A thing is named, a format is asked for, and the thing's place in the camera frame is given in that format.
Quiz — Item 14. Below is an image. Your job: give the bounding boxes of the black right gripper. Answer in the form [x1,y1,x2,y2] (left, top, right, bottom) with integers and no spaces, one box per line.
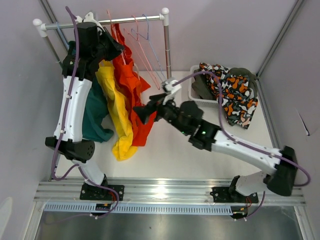
[133,92,190,136]

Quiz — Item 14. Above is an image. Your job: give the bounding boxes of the pink wire hanger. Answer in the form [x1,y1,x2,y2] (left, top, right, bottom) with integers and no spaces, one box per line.
[123,15,160,90]
[106,9,140,79]

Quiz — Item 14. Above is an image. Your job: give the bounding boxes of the yellow shorts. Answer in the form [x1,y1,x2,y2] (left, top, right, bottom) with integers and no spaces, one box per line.
[96,60,138,162]

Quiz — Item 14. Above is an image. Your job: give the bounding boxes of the olive green shorts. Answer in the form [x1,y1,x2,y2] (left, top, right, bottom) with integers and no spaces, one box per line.
[207,67,258,101]

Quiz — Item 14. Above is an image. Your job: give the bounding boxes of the camouflage orange black shorts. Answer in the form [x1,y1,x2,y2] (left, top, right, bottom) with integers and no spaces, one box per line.
[199,62,259,129]

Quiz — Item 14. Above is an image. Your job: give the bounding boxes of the blue wire hanger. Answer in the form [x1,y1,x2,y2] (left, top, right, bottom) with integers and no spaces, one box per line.
[129,14,166,85]
[56,22,69,51]

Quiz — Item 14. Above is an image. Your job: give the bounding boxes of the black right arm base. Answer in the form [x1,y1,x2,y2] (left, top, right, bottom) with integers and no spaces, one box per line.
[209,175,259,204]

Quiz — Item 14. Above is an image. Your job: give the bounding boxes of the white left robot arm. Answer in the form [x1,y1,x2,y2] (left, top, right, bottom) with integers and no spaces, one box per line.
[45,21,124,200]

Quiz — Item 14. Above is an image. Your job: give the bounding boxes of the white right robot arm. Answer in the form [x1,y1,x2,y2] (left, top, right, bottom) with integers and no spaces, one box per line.
[133,94,298,202]

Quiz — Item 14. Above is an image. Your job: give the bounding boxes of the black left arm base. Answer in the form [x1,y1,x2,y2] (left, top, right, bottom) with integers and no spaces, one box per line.
[79,177,125,202]

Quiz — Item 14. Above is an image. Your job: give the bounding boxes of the teal green shorts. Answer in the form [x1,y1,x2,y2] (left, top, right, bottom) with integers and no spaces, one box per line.
[66,40,115,143]

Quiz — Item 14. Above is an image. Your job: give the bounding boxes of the white plastic basket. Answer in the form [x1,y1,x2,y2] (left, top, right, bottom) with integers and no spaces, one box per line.
[187,74,218,107]

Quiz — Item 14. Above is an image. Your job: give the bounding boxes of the metal clothes rack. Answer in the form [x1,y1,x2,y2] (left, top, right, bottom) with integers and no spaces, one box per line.
[32,7,172,79]

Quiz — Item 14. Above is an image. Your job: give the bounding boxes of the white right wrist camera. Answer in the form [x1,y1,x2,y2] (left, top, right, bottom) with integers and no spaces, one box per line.
[161,77,182,105]

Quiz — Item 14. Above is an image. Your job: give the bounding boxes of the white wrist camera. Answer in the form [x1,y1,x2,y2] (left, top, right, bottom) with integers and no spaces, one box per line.
[161,77,182,105]
[75,11,105,32]

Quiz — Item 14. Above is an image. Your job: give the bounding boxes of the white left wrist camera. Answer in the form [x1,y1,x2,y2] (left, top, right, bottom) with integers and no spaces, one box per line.
[75,11,105,32]

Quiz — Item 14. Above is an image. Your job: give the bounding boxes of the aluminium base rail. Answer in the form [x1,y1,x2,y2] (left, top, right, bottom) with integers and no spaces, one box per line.
[33,177,307,206]

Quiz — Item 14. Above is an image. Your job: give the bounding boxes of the white slotted cable duct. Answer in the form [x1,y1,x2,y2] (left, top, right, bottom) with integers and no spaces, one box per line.
[44,202,233,216]

